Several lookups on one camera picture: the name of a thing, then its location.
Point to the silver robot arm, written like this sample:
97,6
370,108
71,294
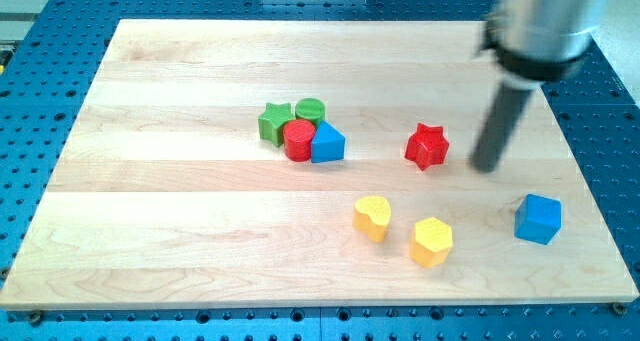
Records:
537,41

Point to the green star block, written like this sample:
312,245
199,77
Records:
272,121

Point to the red star block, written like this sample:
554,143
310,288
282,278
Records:
427,146

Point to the blue triangle block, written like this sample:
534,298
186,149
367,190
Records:
328,144

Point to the red cylinder block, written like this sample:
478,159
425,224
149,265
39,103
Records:
298,135

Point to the green cylinder block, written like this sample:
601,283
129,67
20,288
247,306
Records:
310,109

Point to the yellow heart block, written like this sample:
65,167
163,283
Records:
372,215

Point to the wooden board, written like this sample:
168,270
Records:
165,196

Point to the yellow hexagon block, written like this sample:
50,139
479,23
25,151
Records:
431,242

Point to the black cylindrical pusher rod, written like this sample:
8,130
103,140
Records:
507,107

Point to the blue cube block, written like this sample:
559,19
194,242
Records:
538,219

